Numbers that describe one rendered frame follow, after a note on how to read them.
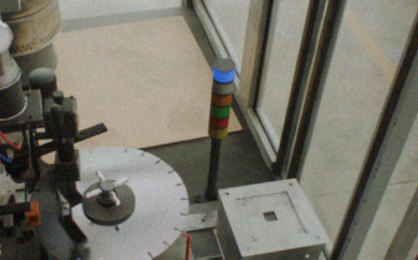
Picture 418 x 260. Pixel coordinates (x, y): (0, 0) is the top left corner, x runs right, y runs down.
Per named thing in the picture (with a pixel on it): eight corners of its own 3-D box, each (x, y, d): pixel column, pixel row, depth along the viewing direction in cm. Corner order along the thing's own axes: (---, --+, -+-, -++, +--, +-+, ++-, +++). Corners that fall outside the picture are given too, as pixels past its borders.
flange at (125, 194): (106, 174, 130) (105, 166, 129) (146, 199, 125) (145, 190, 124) (70, 206, 124) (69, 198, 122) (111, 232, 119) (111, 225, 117)
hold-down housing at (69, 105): (84, 166, 115) (75, 83, 101) (83, 185, 112) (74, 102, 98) (55, 167, 115) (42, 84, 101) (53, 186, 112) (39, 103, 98)
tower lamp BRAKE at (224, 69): (230, 68, 127) (232, 57, 125) (236, 81, 124) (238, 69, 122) (209, 70, 126) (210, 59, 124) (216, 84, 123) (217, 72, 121)
